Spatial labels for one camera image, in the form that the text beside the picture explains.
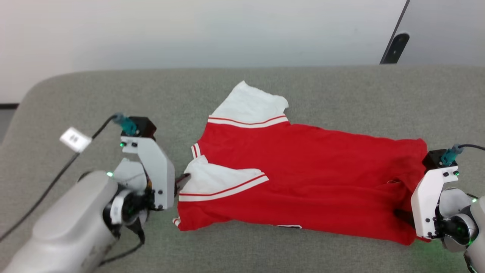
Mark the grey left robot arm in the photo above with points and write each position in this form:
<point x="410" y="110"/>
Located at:
<point x="68" y="223"/>

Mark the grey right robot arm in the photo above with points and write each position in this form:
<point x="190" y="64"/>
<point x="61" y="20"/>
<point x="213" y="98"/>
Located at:
<point x="479" y="227"/>

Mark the black baseboard strip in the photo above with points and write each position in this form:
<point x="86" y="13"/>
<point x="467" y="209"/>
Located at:
<point x="8" y="106"/>

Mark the red and white shirt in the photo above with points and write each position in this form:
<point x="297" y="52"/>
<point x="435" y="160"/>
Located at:
<point x="303" y="170"/>

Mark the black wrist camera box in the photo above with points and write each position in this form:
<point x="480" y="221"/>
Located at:
<point x="142" y="127"/>
<point x="434" y="159"/>

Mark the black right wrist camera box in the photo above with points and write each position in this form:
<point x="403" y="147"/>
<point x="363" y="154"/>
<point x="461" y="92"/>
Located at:
<point x="434" y="159"/>

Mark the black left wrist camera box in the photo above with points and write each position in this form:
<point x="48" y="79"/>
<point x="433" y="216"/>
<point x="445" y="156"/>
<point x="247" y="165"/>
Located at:
<point x="142" y="127"/>

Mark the dark slanted edge strip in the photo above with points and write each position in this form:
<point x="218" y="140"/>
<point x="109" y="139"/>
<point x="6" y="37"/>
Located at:
<point x="399" y="21"/>

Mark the grey wall panel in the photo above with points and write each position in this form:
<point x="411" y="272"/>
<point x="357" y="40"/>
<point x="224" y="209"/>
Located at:
<point x="451" y="30"/>

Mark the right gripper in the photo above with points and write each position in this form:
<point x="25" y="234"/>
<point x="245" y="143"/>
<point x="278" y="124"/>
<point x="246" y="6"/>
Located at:
<point x="426" y="204"/>

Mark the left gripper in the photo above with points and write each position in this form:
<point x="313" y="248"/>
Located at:
<point x="161" y="178"/>

